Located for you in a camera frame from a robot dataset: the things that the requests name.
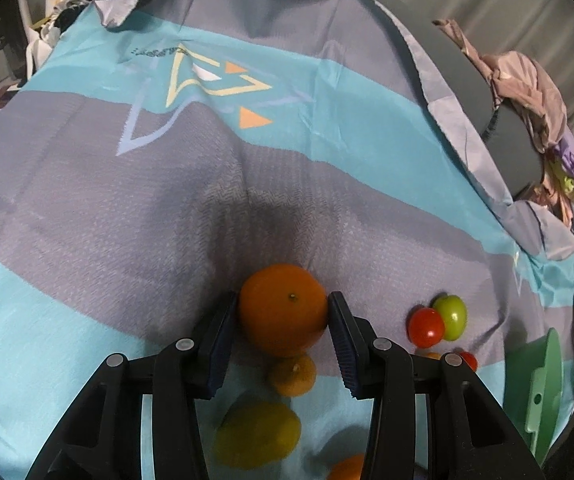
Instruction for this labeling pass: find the yellow lemon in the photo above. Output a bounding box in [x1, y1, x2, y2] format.
[215, 400, 302, 470]

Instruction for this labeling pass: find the yellow-green cloth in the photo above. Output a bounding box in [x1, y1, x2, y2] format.
[557, 160, 574, 197]

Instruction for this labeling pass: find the large orange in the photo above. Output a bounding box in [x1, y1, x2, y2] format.
[238, 263, 329, 357]

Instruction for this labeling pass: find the blue grey printed blanket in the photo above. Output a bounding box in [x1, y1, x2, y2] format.
[0, 0, 574, 480]

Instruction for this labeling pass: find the dark shelf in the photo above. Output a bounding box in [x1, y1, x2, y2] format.
[0, 0, 32, 91]

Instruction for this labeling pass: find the pink cloth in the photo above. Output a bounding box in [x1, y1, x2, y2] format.
[537, 160, 574, 227]

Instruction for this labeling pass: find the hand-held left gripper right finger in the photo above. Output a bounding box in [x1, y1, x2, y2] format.
[328, 291, 548, 480]

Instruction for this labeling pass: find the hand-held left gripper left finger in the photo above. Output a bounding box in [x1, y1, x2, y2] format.
[26, 291, 240, 480]

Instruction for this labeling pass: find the small orange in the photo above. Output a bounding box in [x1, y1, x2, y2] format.
[326, 453, 368, 480]
[267, 354, 317, 397]

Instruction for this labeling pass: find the pink-brown garment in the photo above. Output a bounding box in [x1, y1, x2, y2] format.
[432, 19, 568, 153]

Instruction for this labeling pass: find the green plastic plate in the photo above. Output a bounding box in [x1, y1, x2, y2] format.
[504, 328, 563, 466]

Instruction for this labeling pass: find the yellow-green tomato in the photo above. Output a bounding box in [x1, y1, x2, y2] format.
[432, 295, 468, 342]

